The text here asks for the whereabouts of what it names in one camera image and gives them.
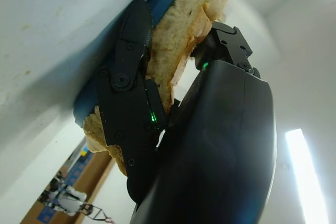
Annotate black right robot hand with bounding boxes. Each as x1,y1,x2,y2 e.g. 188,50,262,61
94,0,278,224

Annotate toasted bread slice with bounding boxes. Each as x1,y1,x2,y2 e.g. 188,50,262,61
83,0,228,177

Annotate teal plastic tray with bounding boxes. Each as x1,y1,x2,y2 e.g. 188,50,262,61
72,0,208,127

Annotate ceiling light panel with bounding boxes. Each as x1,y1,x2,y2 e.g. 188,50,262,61
285,129,320,224

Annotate white robot figure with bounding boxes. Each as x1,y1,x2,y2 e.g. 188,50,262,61
39,171,88,215

